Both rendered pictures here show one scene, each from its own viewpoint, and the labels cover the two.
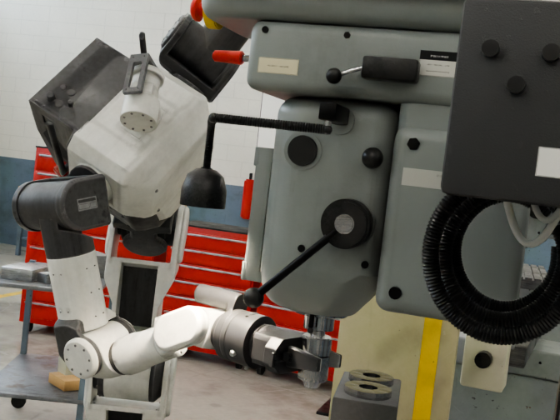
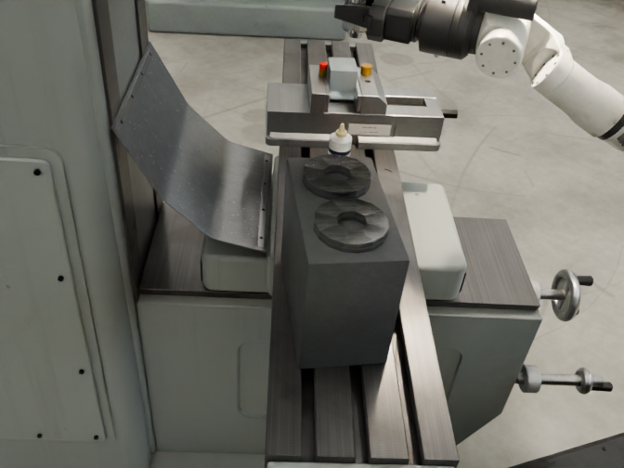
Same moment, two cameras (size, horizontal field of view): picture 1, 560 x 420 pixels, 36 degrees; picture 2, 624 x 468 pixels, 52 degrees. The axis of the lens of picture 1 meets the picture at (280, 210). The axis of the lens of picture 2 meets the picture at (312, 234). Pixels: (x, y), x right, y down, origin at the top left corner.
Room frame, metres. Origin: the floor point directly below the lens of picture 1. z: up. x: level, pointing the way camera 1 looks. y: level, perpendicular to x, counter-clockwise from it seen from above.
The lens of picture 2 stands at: (2.26, -0.48, 1.60)
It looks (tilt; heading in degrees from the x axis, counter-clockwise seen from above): 39 degrees down; 159
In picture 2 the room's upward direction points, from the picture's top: 5 degrees clockwise
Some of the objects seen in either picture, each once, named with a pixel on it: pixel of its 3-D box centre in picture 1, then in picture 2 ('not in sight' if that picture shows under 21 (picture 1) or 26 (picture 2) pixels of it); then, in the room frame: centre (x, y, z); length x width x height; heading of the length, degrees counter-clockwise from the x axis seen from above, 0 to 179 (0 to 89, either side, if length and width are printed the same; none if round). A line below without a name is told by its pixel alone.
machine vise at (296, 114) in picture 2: not in sight; (353, 105); (1.19, -0.01, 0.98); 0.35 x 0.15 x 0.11; 75
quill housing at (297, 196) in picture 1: (335, 207); not in sight; (1.32, -0.08, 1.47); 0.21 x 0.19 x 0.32; 163
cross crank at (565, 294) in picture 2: not in sight; (549, 294); (1.47, 0.40, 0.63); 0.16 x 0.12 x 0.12; 73
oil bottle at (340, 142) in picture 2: not in sight; (339, 150); (1.34, -0.09, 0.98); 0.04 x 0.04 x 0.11
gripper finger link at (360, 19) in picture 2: (325, 357); (353, 15); (1.35, -0.10, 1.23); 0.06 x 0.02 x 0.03; 52
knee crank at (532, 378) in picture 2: not in sight; (565, 380); (1.61, 0.39, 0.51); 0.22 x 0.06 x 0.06; 73
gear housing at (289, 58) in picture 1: (376, 73); not in sight; (1.31, -0.12, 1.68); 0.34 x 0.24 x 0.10; 73
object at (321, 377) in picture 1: (314, 360); (357, 10); (1.32, -0.08, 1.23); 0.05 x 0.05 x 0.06
